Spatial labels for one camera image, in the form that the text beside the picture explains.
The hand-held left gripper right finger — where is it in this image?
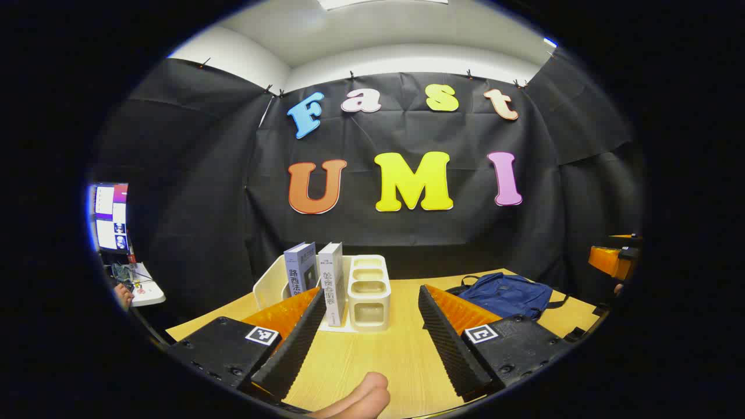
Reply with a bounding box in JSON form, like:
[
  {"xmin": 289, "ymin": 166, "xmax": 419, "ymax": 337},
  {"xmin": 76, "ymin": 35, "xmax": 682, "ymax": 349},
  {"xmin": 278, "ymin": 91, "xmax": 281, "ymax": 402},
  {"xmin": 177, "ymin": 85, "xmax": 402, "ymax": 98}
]
[{"xmin": 418, "ymin": 284, "xmax": 587, "ymax": 403}]

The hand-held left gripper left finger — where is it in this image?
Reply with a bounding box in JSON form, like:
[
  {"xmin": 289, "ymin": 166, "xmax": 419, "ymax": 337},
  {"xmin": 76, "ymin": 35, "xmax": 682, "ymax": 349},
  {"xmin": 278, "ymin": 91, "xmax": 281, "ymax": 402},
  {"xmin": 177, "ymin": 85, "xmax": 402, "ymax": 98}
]
[{"xmin": 167, "ymin": 286, "xmax": 328, "ymax": 405}]

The grey book with dark picture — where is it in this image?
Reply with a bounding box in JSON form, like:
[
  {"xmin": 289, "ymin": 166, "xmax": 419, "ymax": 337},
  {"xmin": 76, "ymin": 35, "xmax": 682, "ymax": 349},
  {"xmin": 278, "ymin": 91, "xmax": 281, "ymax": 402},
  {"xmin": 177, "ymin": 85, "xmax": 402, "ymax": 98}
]
[{"xmin": 283, "ymin": 242, "xmax": 318, "ymax": 297}]

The white book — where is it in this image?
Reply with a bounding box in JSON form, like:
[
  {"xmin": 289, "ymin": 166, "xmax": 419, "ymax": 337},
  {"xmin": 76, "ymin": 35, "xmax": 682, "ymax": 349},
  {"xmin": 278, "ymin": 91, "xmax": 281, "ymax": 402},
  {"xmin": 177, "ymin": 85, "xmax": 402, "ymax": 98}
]
[{"xmin": 318, "ymin": 242, "xmax": 347, "ymax": 327}]

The blue schoolbag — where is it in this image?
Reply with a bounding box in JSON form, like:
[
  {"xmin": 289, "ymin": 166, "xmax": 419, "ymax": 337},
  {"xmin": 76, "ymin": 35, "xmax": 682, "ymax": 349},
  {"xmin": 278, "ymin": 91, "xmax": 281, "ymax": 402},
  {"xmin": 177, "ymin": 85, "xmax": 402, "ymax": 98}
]
[{"xmin": 445, "ymin": 272, "xmax": 570, "ymax": 319}]

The white plastic bookshelf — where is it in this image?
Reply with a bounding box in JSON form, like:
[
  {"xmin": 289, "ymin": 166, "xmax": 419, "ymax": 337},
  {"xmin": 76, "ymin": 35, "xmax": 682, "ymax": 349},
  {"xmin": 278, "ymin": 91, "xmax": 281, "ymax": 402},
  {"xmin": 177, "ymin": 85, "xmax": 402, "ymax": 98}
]
[{"xmin": 253, "ymin": 254, "xmax": 392, "ymax": 333}]

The small white table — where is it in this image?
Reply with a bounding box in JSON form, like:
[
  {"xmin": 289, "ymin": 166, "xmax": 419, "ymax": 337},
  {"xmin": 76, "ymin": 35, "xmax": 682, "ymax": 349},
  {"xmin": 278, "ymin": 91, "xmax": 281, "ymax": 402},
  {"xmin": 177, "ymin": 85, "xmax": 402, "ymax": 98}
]
[{"xmin": 111, "ymin": 262, "xmax": 166, "ymax": 307}]

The black backdrop cloth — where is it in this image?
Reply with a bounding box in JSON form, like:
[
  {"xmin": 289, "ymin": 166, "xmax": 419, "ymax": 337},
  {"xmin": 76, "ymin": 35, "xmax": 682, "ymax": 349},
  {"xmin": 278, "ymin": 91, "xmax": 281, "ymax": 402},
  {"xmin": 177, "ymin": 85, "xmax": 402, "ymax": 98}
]
[{"xmin": 93, "ymin": 49, "xmax": 644, "ymax": 344}]

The computer monitor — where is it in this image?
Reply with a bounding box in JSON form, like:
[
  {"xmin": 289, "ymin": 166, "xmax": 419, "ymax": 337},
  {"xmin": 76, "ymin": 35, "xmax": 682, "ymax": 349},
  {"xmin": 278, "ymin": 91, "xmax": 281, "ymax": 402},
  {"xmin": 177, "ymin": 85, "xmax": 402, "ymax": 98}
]
[{"xmin": 87, "ymin": 182, "xmax": 130, "ymax": 255}]

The ceiling light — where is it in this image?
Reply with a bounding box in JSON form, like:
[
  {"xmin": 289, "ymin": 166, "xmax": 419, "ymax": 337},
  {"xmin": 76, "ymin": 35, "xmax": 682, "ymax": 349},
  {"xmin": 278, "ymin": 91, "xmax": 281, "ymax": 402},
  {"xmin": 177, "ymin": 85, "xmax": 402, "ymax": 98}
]
[{"xmin": 317, "ymin": 0, "xmax": 449, "ymax": 11}]

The tangle of cables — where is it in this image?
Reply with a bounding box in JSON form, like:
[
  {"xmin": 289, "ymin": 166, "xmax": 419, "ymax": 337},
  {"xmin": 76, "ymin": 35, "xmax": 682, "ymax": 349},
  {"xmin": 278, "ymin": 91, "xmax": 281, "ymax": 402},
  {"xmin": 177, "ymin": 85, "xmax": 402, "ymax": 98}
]
[{"xmin": 111, "ymin": 262, "xmax": 153, "ymax": 287}]

